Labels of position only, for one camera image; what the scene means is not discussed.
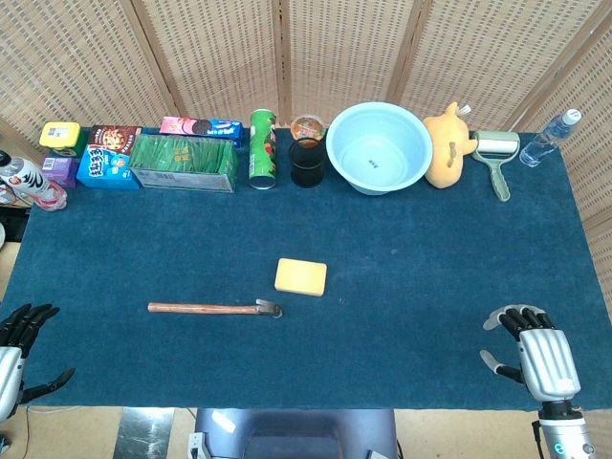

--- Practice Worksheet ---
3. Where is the box of green packets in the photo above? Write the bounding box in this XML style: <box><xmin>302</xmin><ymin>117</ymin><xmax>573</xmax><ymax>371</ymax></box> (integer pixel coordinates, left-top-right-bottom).
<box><xmin>128</xmin><ymin>133</ymin><xmax>240</xmax><ymax>194</ymax></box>

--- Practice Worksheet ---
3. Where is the black mesh pen cup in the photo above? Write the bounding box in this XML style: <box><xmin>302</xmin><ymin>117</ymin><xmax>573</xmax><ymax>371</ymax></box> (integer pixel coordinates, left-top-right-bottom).
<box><xmin>289</xmin><ymin>137</ymin><xmax>326</xmax><ymax>189</ymax></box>

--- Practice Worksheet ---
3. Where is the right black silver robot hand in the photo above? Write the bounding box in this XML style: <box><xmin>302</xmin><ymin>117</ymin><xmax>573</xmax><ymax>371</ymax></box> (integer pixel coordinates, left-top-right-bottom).
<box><xmin>479</xmin><ymin>302</ymin><xmax>582</xmax><ymax>417</ymax></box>

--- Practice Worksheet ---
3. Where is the blue snack box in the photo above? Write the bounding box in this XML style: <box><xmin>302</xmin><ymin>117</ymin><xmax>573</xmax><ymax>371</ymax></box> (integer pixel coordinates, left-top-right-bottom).
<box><xmin>76</xmin><ymin>144</ymin><xmax>142</xmax><ymax>191</ymax></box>

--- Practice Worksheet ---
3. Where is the orange instant noodle cup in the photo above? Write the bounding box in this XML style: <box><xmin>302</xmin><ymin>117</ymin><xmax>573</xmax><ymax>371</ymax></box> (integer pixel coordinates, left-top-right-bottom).
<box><xmin>290</xmin><ymin>114</ymin><xmax>328</xmax><ymax>142</ymax></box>

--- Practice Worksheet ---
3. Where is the shiny metal table leg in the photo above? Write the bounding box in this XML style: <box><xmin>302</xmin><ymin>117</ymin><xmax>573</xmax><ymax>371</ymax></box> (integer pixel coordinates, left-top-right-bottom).
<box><xmin>114</xmin><ymin>406</ymin><xmax>176</xmax><ymax>459</ymax></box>

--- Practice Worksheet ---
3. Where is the orange plush toy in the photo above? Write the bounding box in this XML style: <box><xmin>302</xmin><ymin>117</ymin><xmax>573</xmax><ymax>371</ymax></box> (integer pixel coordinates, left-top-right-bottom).
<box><xmin>423</xmin><ymin>101</ymin><xmax>478</xmax><ymax>189</ymax></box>

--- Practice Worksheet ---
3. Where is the light blue plastic basin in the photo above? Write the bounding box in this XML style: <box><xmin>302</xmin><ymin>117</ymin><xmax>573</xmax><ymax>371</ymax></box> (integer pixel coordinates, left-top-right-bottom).
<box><xmin>325</xmin><ymin>100</ymin><xmax>434</xmax><ymax>197</ymax></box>

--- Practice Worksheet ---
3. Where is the purple small box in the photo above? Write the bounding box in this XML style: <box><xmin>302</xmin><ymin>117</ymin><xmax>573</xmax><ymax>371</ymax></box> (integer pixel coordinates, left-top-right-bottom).
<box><xmin>41</xmin><ymin>156</ymin><xmax>81</xmax><ymax>189</ymax></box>

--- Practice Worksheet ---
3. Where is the pink blue cookie box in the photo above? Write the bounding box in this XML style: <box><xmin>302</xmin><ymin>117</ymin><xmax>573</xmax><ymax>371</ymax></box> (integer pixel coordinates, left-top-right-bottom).
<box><xmin>159</xmin><ymin>116</ymin><xmax>245</xmax><ymax>148</ymax></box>

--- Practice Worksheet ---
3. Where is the dark green container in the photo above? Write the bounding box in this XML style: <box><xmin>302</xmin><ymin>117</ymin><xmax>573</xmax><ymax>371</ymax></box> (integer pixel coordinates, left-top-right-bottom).
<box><xmin>55</xmin><ymin>128</ymin><xmax>91</xmax><ymax>158</ymax></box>

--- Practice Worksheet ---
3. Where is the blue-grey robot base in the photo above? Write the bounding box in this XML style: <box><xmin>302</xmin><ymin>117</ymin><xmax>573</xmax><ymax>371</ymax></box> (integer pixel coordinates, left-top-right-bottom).
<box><xmin>186</xmin><ymin>407</ymin><xmax>399</xmax><ymax>459</ymax></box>

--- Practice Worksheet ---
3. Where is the yellow lid container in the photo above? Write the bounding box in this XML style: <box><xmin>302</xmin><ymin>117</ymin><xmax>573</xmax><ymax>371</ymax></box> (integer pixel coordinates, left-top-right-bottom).
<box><xmin>38</xmin><ymin>120</ymin><xmax>81</xmax><ymax>149</ymax></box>

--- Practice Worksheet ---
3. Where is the clear water bottle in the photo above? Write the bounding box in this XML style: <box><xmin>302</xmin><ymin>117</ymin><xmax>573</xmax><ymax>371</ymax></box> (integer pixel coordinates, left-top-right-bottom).
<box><xmin>518</xmin><ymin>108</ymin><xmax>583</xmax><ymax>168</ymax></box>

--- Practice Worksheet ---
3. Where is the wooden handle claw hammer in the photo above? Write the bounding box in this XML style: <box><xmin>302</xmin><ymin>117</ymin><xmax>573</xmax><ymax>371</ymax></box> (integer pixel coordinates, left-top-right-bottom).
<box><xmin>146</xmin><ymin>298</ymin><xmax>284</xmax><ymax>319</ymax></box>

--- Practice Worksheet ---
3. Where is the yellow sponge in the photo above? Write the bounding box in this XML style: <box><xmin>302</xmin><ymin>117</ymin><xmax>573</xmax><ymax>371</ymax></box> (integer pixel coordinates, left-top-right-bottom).
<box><xmin>273</xmin><ymin>257</ymin><xmax>329</xmax><ymax>298</ymax></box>

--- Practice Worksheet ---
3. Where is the green chips can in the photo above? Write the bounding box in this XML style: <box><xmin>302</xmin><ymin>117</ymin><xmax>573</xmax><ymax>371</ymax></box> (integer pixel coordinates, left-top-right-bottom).
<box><xmin>248</xmin><ymin>108</ymin><xmax>279</xmax><ymax>191</ymax></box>

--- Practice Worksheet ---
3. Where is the brown snack box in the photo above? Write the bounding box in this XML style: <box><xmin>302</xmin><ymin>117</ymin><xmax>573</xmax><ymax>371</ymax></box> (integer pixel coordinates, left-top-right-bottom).
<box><xmin>88</xmin><ymin>124</ymin><xmax>143</xmax><ymax>157</ymax></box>

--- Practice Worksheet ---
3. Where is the dark blue carpet mat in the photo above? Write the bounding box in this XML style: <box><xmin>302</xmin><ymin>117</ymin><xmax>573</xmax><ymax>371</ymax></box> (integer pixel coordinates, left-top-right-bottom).
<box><xmin>0</xmin><ymin>126</ymin><xmax>612</xmax><ymax>413</ymax></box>

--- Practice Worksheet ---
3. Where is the white black print bottle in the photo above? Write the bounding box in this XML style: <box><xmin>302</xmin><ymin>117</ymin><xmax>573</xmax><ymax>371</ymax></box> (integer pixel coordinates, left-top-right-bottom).
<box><xmin>0</xmin><ymin>150</ymin><xmax>56</xmax><ymax>205</ymax></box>

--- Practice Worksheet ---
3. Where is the woven bamboo folding screen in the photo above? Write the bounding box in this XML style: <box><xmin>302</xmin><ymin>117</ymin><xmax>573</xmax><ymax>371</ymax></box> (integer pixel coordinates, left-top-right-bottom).
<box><xmin>0</xmin><ymin>0</ymin><xmax>612</xmax><ymax>297</ymax></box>

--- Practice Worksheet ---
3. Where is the green lint roller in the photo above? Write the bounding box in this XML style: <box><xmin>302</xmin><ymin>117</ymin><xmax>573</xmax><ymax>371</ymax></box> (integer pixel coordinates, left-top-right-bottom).
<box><xmin>470</xmin><ymin>130</ymin><xmax>521</xmax><ymax>203</ymax></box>

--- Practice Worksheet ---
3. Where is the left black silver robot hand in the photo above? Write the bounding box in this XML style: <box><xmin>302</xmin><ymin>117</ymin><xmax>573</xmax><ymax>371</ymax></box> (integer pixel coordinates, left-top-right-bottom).
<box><xmin>0</xmin><ymin>303</ymin><xmax>77</xmax><ymax>425</ymax></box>

